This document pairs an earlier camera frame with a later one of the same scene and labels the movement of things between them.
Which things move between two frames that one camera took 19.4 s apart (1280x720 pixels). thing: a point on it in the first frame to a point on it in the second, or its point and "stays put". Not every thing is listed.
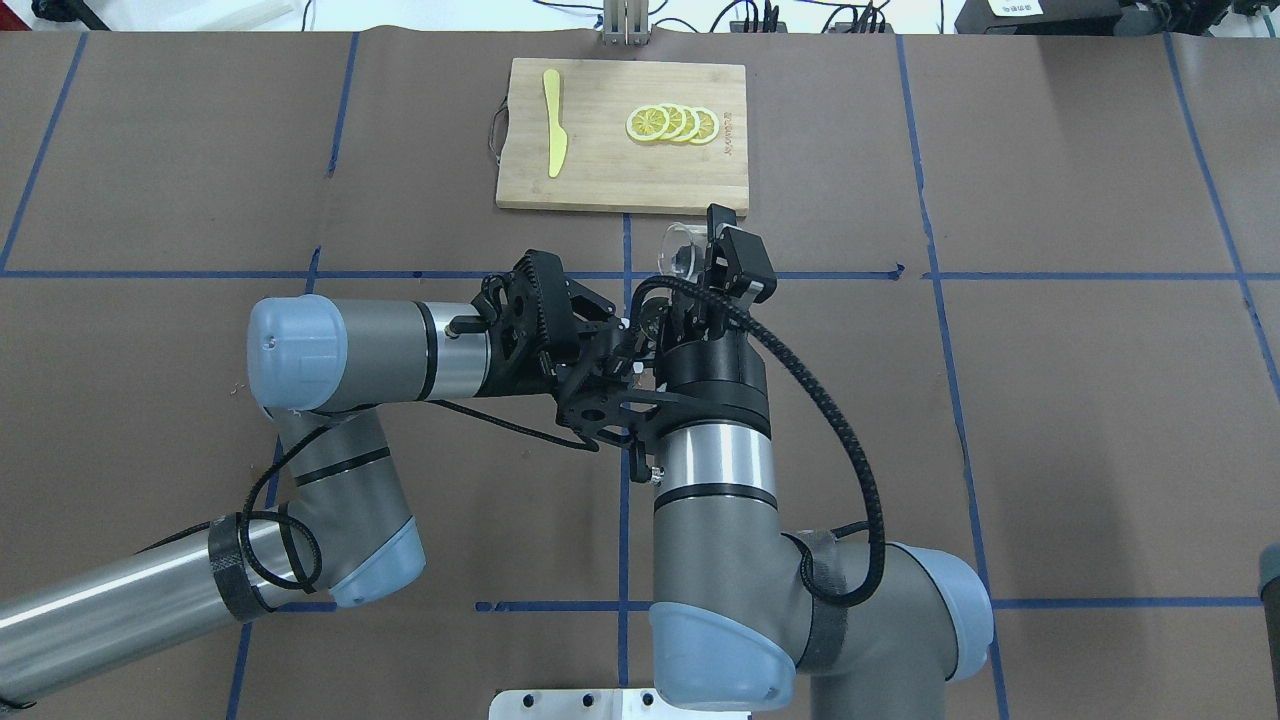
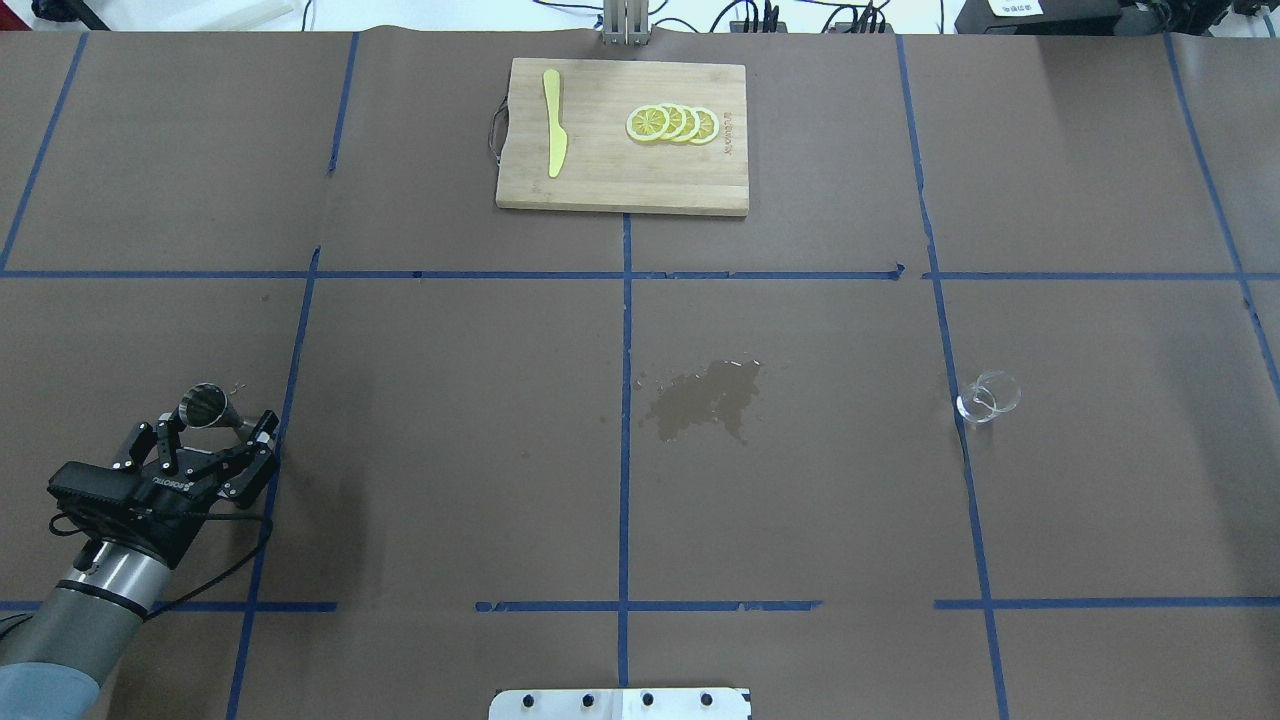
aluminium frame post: [626, 23] stays put
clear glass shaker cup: [677, 252] to [993, 393]
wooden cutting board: [625, 136] stays put
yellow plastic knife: [557, 137] stays put
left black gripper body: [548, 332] to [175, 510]
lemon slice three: [691, 126] stays put
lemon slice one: [647, 123] stays put
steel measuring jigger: [651, 314] to [205, 405]
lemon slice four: [709, 126] stays put
